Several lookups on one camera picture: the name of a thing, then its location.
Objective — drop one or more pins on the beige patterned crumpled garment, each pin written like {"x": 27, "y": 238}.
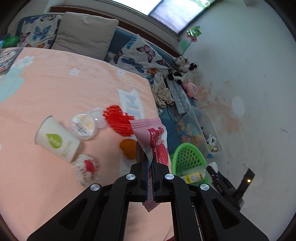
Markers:
{"x": 161, "y": 92}

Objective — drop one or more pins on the small clear plastic lid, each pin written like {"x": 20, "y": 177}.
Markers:
{"x": 97, "y": 115}

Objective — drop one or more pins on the butterfly print pillow left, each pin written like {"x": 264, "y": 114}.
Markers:
{"x": 38, "y": 31}

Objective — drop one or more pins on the pink round plush toy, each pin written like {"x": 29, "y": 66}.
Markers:
{"x": 191, "y": 89}

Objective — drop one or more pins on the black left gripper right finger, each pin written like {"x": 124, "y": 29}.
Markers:
{"x": 200, "y": 213}

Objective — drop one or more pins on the peach hello tablecloth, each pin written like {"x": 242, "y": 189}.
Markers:
{"x": 36, "y": 184}

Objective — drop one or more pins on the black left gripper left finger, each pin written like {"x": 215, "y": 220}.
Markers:
{"x": 99, "y": 212}

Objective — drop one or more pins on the white paper cup green logo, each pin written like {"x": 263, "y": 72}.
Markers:
{"x": 57, "y": 140}

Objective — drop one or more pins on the red white wrapper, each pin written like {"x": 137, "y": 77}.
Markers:
{"x": 85, "y": 169}

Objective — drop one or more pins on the clear plastic bottle yellow label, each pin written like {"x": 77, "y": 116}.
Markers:
{"x": 198, "y": 175}

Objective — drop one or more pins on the beige cushion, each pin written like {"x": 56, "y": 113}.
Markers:
{"x": 85, "y": 34}

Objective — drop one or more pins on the orange peel piece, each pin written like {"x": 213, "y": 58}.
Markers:
{"x": 128, "y": 146}

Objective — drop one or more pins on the butterfly print pillow right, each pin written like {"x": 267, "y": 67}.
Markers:
{"x": 139, "y": 57}

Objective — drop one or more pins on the green plastic mesh basket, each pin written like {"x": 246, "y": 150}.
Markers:
{"x": 185, "y": 157}

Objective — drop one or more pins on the blue sofa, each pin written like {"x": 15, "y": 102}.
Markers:
{"x": 120, "y": 38}

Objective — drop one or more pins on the patterned grey white cloth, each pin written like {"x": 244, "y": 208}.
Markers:
{"x": 179, "y": 96}

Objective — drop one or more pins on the black white cow plush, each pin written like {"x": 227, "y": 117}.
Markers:
{"x": 185, "y": 69}

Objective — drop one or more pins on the colourful pinwheel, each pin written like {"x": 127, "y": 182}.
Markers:
{"x": 193, "y": 33}

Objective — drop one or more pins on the clear jelly cup printed lid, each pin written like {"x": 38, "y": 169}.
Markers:
{"x": 83, "y": 126}

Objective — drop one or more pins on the red foam fruit net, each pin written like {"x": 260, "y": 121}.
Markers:
{"x": 118, "y": 120}

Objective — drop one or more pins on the pink snack wrapper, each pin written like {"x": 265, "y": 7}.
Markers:
{"x": 152, "y": 137}

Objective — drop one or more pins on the butterfly print pillow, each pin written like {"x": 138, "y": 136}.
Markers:
{"x": 38, "y": 31}
{"x": 139, "y": 57}

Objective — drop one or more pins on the clear plastic toy bin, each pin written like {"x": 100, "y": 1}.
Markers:
{"x": 196, "y": 127}

